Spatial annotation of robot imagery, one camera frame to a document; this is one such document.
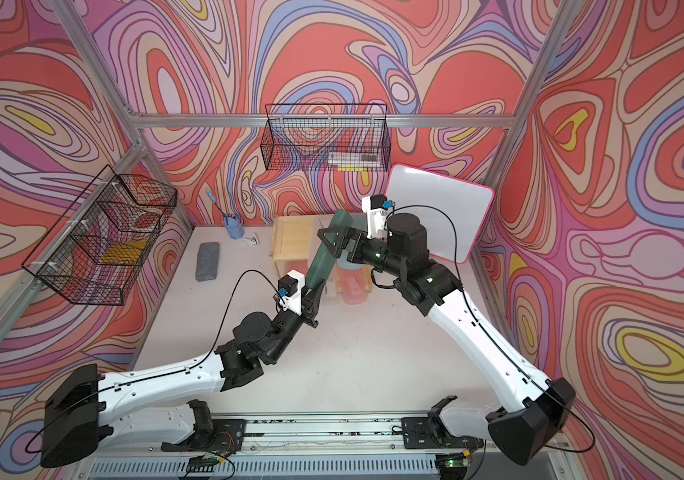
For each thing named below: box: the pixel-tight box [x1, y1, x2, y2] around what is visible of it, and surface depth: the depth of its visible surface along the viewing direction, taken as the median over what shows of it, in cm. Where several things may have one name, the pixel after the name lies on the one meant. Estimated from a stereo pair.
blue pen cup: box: [225, 215, 245, 240], surface depth 114 cm
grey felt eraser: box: [195, 242, 220, 282], surface depth 109 cm
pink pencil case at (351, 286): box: [336, 264, 369, 305], surface depth 99 cm
